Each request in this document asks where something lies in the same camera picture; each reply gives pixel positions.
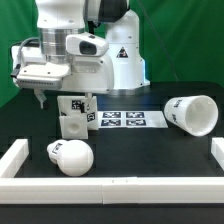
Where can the white right fence bar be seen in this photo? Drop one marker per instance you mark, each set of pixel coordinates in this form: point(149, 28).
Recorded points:
point(217, 150)

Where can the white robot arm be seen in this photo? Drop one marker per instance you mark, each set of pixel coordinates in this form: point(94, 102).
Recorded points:
point(84, 46)

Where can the white lamp bulb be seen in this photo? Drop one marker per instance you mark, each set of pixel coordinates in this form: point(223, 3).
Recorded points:
point(74, 157)

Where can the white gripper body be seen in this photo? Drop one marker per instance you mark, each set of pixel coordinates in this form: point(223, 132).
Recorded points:
point(88, 74)

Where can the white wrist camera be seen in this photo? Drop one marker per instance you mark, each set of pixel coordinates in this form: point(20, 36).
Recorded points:
point(43, 77)

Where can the white fence bar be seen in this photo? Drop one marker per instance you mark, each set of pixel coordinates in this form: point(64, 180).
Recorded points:
point(13, 159)
point(134, 190)
point(217, 150)

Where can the white marker sheet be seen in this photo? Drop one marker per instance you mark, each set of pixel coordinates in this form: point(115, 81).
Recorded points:
point(131, 119)

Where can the white front fence bar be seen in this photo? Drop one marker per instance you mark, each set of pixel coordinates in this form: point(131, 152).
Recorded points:
point(134, 190)

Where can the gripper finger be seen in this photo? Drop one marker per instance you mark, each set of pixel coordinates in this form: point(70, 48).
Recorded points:
point(41, 98)
point(85, 102)

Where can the white left fence bar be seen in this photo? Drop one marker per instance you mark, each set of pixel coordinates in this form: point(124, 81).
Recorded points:
point(13, 159)

